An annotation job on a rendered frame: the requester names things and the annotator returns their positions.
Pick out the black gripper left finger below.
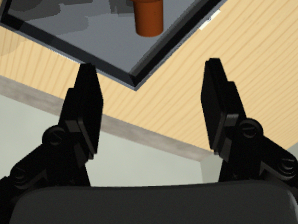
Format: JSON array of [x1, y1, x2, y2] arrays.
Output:
[[0, 63, 104, 224]]

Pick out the dark grey tray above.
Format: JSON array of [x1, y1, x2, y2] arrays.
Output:
[[0, 0, 228, 91]]

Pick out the dark brown bottle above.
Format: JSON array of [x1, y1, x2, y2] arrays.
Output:
[[130, 0, 164, 37]]

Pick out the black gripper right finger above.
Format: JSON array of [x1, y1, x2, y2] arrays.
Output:
[[201, 58, 298, 205]]

